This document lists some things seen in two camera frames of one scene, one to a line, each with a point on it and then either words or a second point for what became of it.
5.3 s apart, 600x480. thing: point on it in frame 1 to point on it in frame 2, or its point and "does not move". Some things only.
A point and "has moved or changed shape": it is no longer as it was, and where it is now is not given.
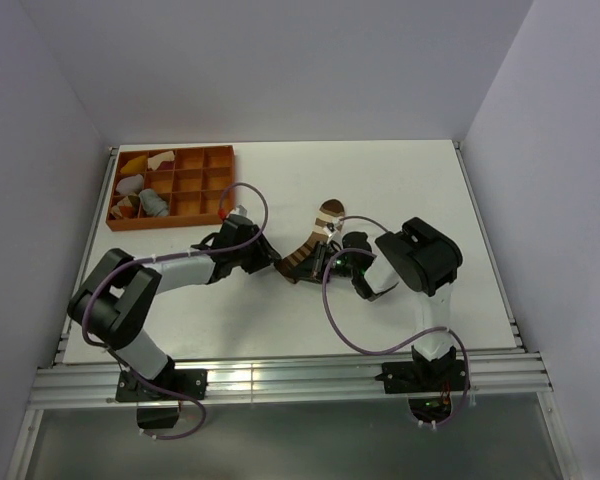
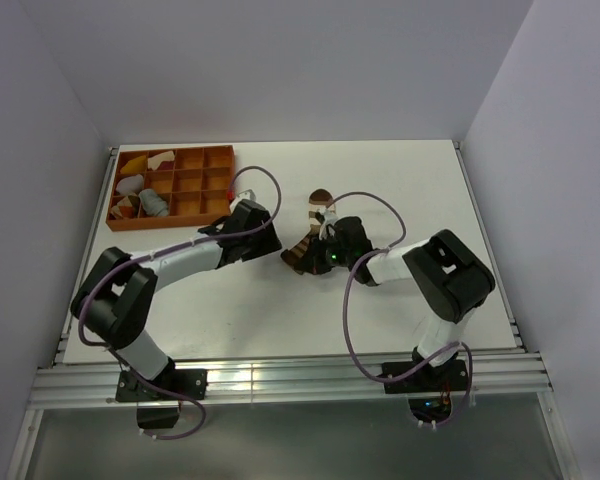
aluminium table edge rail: [489, 245] does not move
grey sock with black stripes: [152, 204] does not move
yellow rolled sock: [136, 165] does not move
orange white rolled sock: [126, 207] does not move
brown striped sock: [329, 211] has moved or changed shape
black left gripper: [264, 254] to [269, 244]
